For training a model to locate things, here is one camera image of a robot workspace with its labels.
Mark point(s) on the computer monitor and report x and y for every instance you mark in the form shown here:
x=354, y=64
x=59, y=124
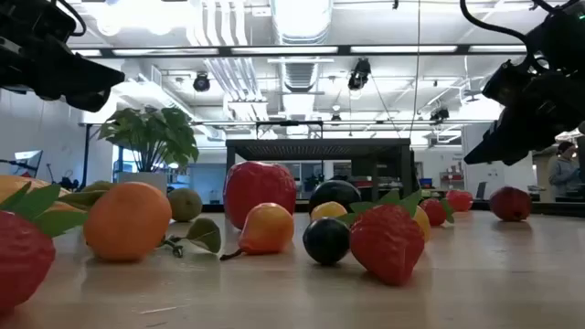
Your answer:
x=28, y=161

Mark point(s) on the round red toy peach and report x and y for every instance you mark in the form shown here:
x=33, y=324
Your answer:
x=511, y=203

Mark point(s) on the black upright post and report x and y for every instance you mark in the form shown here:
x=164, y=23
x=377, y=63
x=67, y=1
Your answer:
x=87, y=155

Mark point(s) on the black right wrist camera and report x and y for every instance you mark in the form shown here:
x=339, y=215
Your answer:
x=505, y=84

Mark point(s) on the black overhead light bar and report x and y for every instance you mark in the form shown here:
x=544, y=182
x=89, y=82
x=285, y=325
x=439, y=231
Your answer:
x=224, y=50

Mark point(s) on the small black toy grape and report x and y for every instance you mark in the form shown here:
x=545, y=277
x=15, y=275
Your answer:
x=325, y=240

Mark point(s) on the olive green toy kiwi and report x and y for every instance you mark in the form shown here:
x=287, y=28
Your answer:
x=185, y=205

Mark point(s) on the black aluminium frame rail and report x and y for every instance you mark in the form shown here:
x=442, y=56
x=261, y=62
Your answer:
x=562, y=209

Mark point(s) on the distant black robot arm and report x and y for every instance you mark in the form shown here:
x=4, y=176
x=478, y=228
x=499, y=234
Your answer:
x=68, y=183

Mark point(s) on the large red toy apple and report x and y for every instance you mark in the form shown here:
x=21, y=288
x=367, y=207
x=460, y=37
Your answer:
x=256, y=187

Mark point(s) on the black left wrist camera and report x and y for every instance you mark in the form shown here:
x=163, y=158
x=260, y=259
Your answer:
x=36, y=18

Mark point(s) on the person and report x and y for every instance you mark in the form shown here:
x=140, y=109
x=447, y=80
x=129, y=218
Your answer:
x=564, y=176

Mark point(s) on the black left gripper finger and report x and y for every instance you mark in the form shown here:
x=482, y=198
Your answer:
x=89, y=101
x=87, y=73

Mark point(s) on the green plant in white pot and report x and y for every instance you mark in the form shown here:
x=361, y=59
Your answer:
x=151, y=137

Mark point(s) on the dark purple toy plum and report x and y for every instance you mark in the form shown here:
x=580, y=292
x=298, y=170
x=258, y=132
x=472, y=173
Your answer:
x=336, y=192

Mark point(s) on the grey perforated metal riser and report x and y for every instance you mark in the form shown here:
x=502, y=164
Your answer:
x=320, y=148

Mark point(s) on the orange toy tangerine with leaves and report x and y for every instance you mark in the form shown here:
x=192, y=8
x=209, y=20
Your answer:
x=128, y=221

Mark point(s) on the small orange toy pear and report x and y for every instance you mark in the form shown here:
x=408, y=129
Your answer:
x=328, y=210
x=267, y=228
x=422, y=224

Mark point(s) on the red toy strawberry green leaves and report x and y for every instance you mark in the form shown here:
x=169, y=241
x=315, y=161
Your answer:
x=23, y=260
x=386, y=247
x=433, y=212
x=459, y=201

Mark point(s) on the yellow orange toy mango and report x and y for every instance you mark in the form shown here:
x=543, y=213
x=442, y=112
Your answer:
x=9, y=183

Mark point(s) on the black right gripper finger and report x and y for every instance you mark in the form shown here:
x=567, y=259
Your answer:
x=516, y=137
x=517, y=159

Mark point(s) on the black ceiling spot lamp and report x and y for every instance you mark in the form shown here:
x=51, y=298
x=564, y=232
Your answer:
x=439, y=114
x=359, y=73
x=201, y=82

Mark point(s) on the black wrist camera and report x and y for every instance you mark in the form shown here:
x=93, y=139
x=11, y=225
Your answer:
x=36, y=18
x=505, y=84

